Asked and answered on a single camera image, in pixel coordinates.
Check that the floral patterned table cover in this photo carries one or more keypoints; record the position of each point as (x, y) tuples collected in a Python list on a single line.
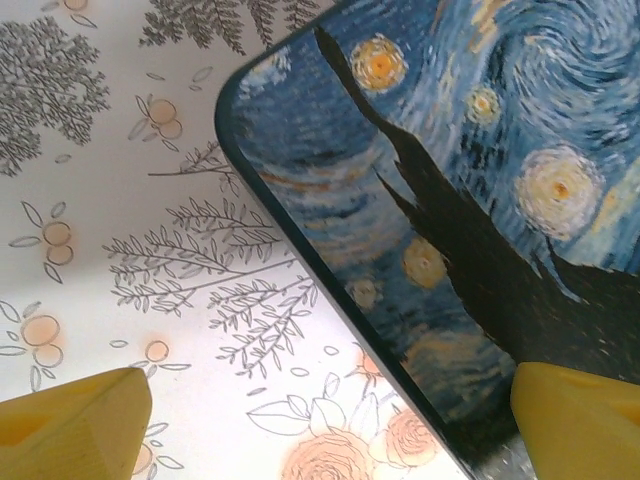
[(125, 200)]

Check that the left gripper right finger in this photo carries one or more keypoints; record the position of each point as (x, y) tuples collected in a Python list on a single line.
[(585, 430)]

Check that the starry night painted tin box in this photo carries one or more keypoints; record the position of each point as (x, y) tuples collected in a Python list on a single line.
[(450, 200)]

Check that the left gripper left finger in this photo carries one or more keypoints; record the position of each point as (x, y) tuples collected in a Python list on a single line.
[(75, 430)]

